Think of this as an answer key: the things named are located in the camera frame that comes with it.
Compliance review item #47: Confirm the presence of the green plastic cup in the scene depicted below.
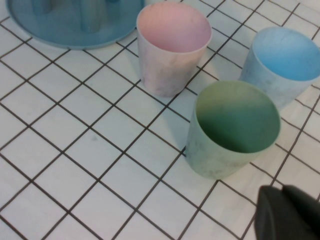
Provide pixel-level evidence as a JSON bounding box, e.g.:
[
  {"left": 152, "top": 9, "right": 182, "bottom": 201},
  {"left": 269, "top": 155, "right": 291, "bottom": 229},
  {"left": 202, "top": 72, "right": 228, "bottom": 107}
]
[{"left": 185, "top": 80, "right": 282, "bottom": 181}]

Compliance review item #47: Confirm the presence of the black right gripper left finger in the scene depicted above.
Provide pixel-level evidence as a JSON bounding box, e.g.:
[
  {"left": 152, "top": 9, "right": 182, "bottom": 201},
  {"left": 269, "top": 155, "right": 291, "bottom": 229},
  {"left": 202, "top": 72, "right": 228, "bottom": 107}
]
[{"left": 253, "top": 185, "right": 284, "bottom": 240}]

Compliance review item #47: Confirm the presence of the white black-grid tablecloth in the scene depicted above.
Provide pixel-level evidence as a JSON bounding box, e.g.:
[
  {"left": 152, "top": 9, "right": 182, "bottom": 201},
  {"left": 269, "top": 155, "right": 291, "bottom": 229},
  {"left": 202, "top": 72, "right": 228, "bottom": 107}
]
[{"left": 0, "top": 0, "right": 320, "bottom": 240}]

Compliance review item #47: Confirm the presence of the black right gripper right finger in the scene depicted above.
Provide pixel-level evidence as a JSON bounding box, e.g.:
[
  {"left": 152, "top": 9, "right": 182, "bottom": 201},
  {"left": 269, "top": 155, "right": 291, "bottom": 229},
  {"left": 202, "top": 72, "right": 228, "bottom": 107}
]
[{"left": 272, "top": 184, "right": 320, "bottom": 240}]

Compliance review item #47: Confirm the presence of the blue plastic cup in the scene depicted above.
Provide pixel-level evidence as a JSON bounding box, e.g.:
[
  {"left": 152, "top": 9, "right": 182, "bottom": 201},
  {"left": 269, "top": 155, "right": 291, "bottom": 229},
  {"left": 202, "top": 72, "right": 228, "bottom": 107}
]
[{"left": 239, "top": 26, "right": 320, "bottom": 111}]

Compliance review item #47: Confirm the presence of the blue cup stand with pegs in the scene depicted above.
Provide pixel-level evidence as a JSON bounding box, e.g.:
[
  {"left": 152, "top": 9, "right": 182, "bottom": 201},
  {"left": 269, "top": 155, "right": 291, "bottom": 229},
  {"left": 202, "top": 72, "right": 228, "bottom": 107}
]
[{"left": 5, "top": 0, "right": 146, "bottom": 51}]

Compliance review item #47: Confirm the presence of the pink plastic cup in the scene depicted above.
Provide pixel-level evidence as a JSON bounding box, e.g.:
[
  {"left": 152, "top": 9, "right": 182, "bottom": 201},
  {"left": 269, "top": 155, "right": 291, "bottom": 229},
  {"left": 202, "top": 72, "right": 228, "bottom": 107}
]
[{"left": 136, "top": 3, "right": 213, "bottom": 98}]

